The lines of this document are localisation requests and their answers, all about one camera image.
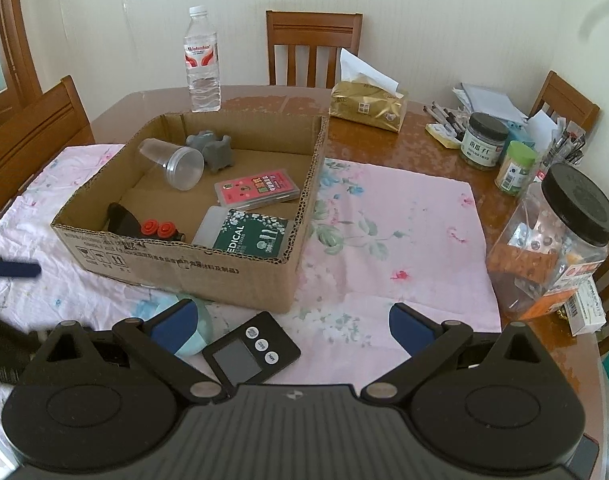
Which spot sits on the stack of papers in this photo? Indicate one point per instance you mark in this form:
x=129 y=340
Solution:
x=489 y=100

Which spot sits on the black toy with red caps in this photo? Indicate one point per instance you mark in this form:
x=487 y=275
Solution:
x=157 y=230

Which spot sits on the small jar with black lid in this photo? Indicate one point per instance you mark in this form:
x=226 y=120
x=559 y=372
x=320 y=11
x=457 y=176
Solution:
x=482 y=150

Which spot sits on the cardboard box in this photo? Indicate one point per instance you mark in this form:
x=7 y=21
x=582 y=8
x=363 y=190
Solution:
x=184 y=280

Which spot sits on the grey toy figure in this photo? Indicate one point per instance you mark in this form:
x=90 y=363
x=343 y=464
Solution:
x=217 y=152

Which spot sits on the small bottle with green lid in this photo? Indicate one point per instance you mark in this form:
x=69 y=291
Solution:
x=517 y=170

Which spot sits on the yellow sticky notes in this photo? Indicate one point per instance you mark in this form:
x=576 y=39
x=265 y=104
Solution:
x=442 y=136

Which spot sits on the pen holder with pens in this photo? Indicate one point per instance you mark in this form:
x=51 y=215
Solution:
x=559 y=145

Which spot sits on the white medicine box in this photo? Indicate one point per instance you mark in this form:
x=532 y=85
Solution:
x=587 y=307

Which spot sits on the clear plastic cup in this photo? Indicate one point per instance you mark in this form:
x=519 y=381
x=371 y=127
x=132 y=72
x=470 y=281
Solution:
x=182 y=167

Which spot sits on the pink card case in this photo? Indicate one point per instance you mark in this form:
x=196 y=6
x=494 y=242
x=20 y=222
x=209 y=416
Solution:
x=257 y=187

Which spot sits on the white bottle with green label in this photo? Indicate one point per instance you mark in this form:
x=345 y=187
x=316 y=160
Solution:
x=249 y=232

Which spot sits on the gold tissue pack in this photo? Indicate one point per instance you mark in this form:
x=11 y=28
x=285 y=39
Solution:
x=367 y=107

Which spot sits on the black digital timer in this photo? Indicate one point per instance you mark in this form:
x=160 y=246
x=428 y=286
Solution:
x=257 y=347

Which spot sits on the large clear jar black lid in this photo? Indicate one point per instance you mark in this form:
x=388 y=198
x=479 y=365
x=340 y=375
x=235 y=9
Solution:
x=534 y=260

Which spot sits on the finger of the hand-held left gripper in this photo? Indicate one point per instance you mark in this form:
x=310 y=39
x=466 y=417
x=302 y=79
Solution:
x=4 y=350
x=17 y=269

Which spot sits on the bunch of black pens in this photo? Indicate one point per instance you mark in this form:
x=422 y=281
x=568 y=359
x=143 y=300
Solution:
x=442 y=117

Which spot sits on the pink floral tablecloth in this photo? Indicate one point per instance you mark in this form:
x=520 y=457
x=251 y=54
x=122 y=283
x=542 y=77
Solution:
x=384 y=240

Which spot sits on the black oval pad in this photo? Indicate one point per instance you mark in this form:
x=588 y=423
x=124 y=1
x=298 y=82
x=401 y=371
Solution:
x=122 y=220

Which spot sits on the clear plastic water bottle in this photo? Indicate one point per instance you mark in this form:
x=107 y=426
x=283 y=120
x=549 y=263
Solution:
x=202 y=60

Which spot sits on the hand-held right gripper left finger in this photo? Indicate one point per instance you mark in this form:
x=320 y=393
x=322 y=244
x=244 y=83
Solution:
x=179 y=322

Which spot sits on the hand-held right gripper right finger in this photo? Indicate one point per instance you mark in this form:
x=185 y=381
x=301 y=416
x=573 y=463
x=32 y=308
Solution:
x=409 y=325

